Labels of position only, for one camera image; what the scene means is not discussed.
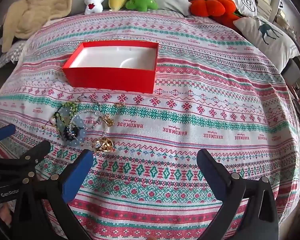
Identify red cardboard box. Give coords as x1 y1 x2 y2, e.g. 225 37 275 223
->
62 40 159 95

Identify green bead bracelet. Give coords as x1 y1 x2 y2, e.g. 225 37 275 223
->
52 101 78 124

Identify orange pumpkin plush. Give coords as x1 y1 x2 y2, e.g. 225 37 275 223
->
189 0 227 18

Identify white bunny plush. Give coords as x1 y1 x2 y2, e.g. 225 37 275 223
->
84 0 106 15

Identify black hair claw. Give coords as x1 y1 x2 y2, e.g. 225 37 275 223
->
62 125 78 140

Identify gold and silver rings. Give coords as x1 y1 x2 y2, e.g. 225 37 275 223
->
101 115 115 127

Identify thin multicoloured bead bracelet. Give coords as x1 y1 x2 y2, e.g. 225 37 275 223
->
79 94 102 115

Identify orange carrot plush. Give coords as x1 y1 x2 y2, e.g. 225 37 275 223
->
216 0 243 28

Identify brown cord bracelet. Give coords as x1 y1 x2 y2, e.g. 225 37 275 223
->
44 115 60 130

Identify white wooden frame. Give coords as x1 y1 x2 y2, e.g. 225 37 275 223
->
269 0 283 24

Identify gold heart ring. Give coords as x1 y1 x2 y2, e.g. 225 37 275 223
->
94 138 115 154

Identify white deer print pillow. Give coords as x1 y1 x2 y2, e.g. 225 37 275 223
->
233 15 300 67

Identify pale blue bead bracelet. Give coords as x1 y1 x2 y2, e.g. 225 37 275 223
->
57 107 88 146

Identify grey checked bedsheet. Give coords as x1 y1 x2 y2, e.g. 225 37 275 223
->
0 40 28 69

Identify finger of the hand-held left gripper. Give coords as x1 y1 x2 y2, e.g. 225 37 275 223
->
0 124 16 145
0 140 52 190

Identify beige quilted blanket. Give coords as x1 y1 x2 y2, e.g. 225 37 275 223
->
1 0 85 53

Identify silver crystal bracelet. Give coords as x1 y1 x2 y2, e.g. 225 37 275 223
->
69 111 103 133

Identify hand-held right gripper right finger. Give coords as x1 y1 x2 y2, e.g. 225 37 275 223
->
197 149 279 240

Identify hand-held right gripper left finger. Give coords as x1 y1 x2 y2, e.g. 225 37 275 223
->
11 149 94 240

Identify patterned printed blanket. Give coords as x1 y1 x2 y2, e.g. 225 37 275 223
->
0 9 300 240

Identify person's left hand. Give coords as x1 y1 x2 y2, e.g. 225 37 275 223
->
0 201 14 230

